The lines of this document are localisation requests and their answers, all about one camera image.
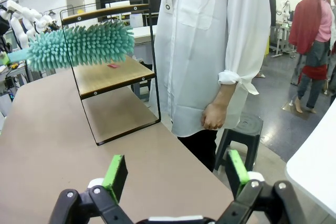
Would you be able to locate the black plastic stool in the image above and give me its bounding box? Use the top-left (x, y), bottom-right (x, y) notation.
top-left (214, 111), bottom-right (264, 174)

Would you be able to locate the black-framed wooden two-tier shelf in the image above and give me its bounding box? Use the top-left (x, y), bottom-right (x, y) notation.
top-left (59, 0), bottom-right (162, 147)

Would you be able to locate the person in white shirt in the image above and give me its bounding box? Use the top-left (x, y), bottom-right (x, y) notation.
top-left (149, 0), bottom-right (271, 174)

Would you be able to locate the person's left hand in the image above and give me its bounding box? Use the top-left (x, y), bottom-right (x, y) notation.
top-left (201, 102), bottom-right (227, 131)

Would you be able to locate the person in red headscarf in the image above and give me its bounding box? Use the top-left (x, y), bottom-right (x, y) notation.
top-left (288, 0), bottom-right (332, 115)

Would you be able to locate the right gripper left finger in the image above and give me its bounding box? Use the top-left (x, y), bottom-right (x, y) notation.
top-left (48, 154), bottom-right (148, 224)

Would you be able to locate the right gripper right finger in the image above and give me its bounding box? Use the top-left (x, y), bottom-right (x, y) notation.
top-left (215, 150), bottom-right (308, 224)

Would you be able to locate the white rounded-corner table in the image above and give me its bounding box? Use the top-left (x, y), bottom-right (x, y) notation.
top-left (285, 108), bottom-right (336, 224)

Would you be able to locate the teal microfiber duster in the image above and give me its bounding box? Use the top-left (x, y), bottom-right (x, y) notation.
top-left (0, 21), bottom-right (136, 72)

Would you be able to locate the person's left forearm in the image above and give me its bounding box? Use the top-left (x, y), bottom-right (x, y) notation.
top-left (211, 83), bottom-right (237, 110)

